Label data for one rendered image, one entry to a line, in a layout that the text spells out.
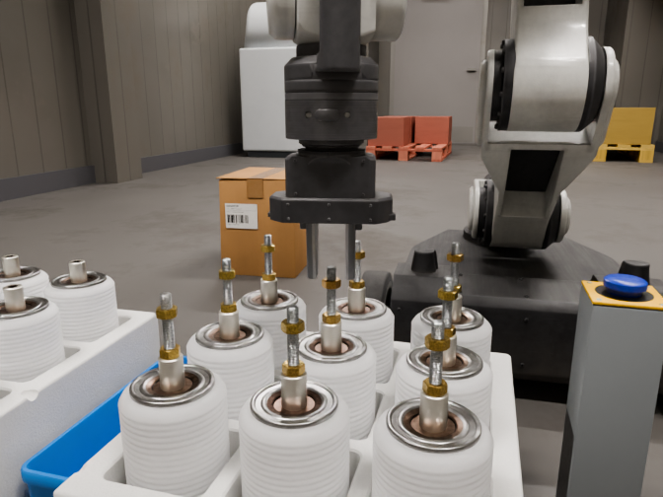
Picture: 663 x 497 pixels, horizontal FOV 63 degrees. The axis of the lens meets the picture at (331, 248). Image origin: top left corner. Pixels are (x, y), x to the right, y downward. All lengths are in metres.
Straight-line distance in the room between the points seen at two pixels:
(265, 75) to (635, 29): 4.34
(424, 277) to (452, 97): 7.46
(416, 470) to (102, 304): 0.56
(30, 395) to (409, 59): 7.97
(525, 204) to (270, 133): 4.78
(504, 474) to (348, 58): 0.39
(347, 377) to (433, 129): 5.48
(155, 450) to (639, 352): 0.46
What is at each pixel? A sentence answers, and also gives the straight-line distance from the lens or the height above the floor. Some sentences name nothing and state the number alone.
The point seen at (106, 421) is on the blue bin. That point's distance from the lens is 0.81.
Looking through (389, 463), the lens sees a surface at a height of 0.24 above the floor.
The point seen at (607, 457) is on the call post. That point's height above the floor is 0.15.
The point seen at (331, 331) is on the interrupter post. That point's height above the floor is 0.27.
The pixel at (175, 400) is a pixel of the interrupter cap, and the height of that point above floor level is 0.25.
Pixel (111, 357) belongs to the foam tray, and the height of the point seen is 0.16.
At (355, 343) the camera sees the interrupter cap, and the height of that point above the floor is 0.25.
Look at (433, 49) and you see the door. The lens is 8.42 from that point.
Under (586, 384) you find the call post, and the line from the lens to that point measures 0.63.
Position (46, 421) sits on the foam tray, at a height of 0.14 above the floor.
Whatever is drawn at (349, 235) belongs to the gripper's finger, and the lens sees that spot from 0.53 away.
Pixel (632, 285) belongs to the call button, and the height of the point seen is 0.33.
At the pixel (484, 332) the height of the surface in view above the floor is 0.25.
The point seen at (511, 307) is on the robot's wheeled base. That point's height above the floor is 0.18.
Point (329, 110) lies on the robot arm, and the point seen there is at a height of 0.50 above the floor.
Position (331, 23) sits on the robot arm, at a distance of 0.47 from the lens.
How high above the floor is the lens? 0.50
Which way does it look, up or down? 14 degrees down
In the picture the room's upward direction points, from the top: straight up
